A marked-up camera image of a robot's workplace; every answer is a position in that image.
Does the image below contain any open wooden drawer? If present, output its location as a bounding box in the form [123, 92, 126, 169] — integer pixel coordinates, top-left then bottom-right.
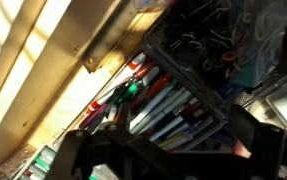
[0, 0, 287, 180]

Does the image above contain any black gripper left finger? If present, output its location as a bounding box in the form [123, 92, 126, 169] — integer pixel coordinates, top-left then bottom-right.
[46, 102, 158, 180]

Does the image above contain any grey barrel pen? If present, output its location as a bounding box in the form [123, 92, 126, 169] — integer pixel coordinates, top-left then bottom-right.
[134, 89, 193, 135]

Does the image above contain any white barrel pen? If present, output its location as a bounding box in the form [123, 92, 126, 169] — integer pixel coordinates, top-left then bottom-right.
[129, 79, 179, 132]

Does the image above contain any purple pen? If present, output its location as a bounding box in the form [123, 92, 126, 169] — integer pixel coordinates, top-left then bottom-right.
[78, 103, 108, 131]

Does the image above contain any orange red marker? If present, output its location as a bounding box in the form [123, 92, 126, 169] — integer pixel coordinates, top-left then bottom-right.
[129, 73, 174, 111]

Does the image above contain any red and white marker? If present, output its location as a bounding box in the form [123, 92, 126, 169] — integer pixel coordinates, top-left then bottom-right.
[84, 52, 148, 116]

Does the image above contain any yellow pen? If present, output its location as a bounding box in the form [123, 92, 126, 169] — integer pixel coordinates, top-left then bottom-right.
[157, 131, 194, 150]

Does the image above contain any clear plastic bag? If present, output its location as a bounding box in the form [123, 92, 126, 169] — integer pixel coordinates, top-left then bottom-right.
[228, 0, 287, 88]

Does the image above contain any white and blue pen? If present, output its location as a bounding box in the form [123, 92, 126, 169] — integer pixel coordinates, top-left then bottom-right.
[147, 114, 186, 143]

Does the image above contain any glue sticks compartment tray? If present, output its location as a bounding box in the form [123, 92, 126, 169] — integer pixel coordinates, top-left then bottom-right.
[13, 144, 59, 180]

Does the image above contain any small clear plastic box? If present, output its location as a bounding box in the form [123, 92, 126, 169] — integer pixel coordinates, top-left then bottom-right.
[0, 143, 38, 180]

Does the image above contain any clear pen organizer tray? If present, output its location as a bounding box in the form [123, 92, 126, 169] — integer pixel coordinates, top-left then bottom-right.
[61, 42, 231, 155]

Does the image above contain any green pen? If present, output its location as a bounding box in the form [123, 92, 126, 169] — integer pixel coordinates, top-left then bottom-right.
[114, 81, 141, 105]

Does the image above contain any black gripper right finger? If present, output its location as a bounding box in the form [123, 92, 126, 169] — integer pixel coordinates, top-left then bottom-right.
[227, 104, 287, 180]

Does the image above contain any dark red pen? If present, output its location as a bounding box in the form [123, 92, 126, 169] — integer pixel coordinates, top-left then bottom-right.
[174, 101, 204, 120]

